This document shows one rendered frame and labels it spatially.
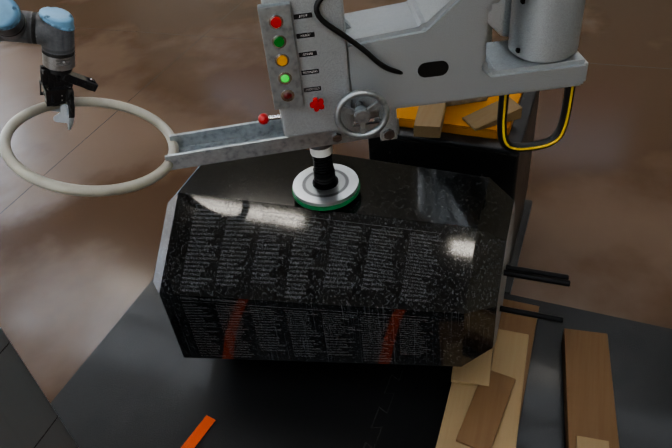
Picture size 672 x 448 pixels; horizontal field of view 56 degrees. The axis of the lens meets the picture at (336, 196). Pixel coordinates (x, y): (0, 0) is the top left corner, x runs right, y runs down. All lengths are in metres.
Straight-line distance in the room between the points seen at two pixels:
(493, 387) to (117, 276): 1.86
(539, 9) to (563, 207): 1.73
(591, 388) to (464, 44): 1.37
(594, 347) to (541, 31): 1.31
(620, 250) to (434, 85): 1.66
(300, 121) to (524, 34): 0.65
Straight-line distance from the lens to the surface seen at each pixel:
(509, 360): 2.39
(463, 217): 1.92
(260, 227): 2.04
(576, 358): 2.58
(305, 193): 1.97
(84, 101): 2.16
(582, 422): 2.43
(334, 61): 1.67
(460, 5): 1.68
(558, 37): 1.81
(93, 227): 3.61
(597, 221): 3.30
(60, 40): 2.01
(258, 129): 1.94
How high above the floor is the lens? 2.10
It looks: 38 degrees down
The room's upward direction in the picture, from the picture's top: 7 degrees counter-clockwise
